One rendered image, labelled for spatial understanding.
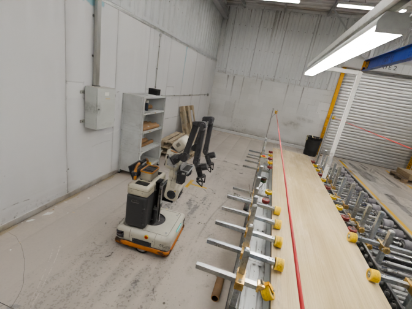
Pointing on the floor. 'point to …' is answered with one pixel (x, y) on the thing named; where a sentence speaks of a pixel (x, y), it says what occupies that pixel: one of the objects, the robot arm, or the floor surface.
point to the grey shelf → (131, 142)
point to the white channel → (354, 70)
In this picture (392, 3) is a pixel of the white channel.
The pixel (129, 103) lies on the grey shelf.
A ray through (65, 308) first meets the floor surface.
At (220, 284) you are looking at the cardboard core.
